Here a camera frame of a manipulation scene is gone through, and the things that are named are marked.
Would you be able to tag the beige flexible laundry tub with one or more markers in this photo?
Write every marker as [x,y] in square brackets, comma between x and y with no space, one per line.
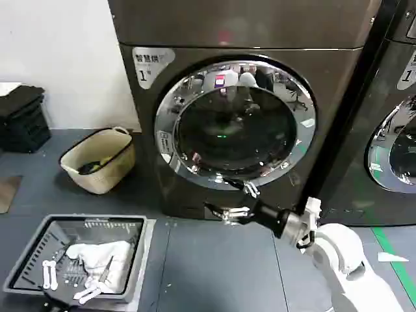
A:
[107,175]

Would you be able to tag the cropped round glass dryer door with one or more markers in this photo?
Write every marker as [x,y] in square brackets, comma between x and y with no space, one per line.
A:
[399,156]

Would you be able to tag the white paper scrap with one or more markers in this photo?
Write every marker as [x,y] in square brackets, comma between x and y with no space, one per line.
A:
[391,257]

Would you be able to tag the stack of black crates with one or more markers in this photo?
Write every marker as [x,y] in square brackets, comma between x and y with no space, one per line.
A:
[22,123]

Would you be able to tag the brown floor mat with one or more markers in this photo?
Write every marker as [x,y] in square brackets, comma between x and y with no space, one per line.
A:
[8,195]

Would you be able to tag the cropped white label sticker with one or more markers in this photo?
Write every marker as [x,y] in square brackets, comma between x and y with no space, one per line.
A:
[408,73]

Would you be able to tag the white sheet on crates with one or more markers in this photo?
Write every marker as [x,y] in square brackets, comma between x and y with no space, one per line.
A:
[8,89]

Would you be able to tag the grey slotted plastic basket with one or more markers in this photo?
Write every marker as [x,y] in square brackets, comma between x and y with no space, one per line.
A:
[26,260]

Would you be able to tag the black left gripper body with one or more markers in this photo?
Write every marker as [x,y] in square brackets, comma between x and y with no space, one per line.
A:
[57,299]

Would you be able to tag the dark and yellow clothes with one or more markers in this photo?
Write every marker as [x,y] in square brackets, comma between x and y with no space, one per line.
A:
[92,166]

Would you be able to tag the white crumpled cloth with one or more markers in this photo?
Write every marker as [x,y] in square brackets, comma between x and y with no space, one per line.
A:
[94,256]

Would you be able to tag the grey front-load dryer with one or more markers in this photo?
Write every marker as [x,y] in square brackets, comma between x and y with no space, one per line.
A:
[260,29]

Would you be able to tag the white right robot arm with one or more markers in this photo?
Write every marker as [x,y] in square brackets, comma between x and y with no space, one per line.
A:
[338,247]

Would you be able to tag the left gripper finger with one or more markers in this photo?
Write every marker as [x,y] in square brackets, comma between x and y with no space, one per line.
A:
[49,276]
[87,293]

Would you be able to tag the grey dryer with cropped door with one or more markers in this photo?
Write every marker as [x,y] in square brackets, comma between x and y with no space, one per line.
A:
[367,97]

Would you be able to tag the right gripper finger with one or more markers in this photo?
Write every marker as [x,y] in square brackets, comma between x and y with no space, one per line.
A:
[235,214]
[251,189]

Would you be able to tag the white energy label sticker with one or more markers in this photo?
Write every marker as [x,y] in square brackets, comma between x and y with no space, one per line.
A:
[149,66]

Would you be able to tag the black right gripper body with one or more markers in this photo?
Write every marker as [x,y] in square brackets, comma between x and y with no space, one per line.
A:
[268,215]

